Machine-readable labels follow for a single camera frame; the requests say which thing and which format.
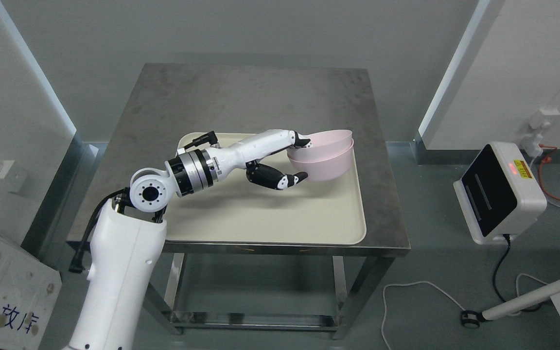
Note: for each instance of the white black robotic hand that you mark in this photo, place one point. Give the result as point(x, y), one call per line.
point(248, 154)

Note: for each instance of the pink bowl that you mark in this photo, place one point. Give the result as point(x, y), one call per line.
point(329, 169)
point(325, 144)

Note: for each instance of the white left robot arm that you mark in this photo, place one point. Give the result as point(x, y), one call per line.
point(127, 234)

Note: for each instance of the stainless steel table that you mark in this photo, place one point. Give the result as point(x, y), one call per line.
point(169, 100)

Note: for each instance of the cream plastic tray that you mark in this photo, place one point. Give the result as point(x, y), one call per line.
point(234, 211)

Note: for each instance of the white black box device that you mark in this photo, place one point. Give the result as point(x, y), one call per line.
point(499, 195)

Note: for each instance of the white signboard blue characters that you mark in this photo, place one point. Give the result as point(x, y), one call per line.
point(28, 292)

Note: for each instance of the white wheeled stand leg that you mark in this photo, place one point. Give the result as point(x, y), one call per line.
point(472, 320)

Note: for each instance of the white wall socket left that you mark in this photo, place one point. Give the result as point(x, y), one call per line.
point(12, 176)

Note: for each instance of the white wall socket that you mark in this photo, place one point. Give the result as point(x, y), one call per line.
point(541, 121)
point(12, 176)

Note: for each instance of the white wall socket right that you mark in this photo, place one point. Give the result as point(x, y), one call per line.
point(541, 121)

